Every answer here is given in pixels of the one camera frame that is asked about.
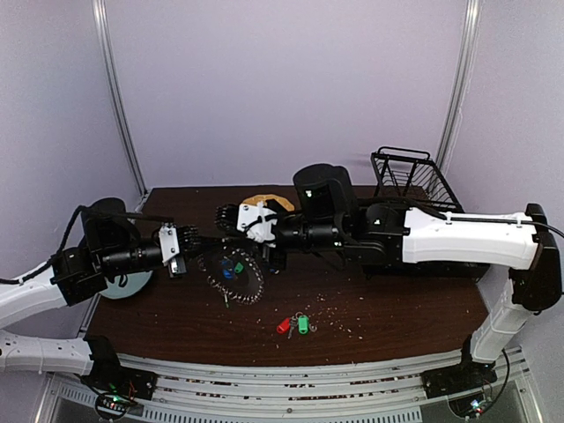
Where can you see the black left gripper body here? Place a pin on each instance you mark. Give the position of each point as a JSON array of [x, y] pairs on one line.
[[176, 267]]

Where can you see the blue tag key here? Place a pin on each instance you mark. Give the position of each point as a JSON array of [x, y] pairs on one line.
[[227, 267]]

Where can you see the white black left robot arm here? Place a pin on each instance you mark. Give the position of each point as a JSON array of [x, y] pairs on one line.
[[99, 244]]

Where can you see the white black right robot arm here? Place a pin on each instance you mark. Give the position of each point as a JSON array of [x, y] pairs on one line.
[[402, 234]]

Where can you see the yellow dotted plate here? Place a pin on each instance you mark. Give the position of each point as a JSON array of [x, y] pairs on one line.
[[271, 201]]

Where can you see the light blue plate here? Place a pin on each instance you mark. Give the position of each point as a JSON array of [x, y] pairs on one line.
[[125, 286]]

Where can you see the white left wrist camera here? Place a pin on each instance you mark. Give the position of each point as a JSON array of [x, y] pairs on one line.
[[169, 243]]

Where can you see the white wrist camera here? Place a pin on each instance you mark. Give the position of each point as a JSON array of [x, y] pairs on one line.
[[169, 243], [256, 222]]

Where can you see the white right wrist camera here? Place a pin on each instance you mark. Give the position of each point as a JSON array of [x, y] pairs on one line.
[[256, 222]]

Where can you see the aluminium front rail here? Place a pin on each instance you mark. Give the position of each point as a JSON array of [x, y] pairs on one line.
[[384, 391]]

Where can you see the black wire dish rack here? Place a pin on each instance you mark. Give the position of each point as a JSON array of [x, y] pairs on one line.
[[402, 172]]

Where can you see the left aluminium corner post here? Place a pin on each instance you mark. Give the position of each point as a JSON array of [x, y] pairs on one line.
[[100, 16]]

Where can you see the aluminium corner post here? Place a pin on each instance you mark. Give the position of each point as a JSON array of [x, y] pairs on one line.
[[100, 16], [461, 83]]

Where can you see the right aluminium corner post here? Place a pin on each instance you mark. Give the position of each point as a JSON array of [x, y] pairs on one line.
[[461, 83]]

